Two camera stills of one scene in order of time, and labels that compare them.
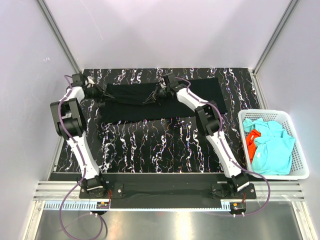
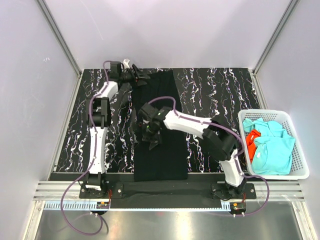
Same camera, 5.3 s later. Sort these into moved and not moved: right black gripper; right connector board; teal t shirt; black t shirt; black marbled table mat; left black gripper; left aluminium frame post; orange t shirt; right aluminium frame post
Moved: left black gripper; right black gripper; black t shirt
Not moved: left aluminium frame post; orange t shirt; black marbled table mat; teal t shirt; right aluminium frame post; right connector board
